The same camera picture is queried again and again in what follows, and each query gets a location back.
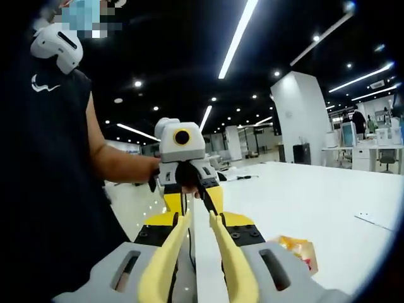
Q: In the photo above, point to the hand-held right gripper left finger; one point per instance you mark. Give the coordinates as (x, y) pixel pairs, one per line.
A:
(104, 274)

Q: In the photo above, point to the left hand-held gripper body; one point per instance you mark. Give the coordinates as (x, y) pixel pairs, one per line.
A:
(170, 148)

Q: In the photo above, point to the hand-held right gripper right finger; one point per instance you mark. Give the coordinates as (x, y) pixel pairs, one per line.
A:
(284, 284)

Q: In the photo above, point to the beige hexagonal container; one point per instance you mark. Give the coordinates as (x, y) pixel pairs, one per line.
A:
(311, 262)

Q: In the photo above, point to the yellow clear food packet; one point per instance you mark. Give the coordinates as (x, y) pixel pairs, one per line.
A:
(292, 243)

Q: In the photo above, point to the pale yellow food tongs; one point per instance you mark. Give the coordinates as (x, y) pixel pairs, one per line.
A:
(164, 262)

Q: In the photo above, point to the person's left hand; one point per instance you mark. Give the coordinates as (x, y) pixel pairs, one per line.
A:
(189, 189)

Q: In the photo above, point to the black pen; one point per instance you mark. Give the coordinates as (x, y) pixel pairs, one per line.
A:
(244, 177)

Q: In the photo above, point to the black cabinet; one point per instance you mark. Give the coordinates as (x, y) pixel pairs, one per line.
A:
(301, 153)

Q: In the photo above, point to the white square pillar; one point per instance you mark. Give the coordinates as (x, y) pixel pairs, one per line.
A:
(300, 120)

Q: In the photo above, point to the pale blue screen kiosk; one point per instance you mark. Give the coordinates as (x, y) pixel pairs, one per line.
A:
(348, 134)

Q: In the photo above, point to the white worn device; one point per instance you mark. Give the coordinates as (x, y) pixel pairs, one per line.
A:
(60, 47)

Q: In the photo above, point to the white office desk row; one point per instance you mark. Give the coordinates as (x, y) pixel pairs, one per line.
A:
(363, 154)

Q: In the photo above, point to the curved ceiling light strip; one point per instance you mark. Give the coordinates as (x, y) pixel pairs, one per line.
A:
(363, 76)

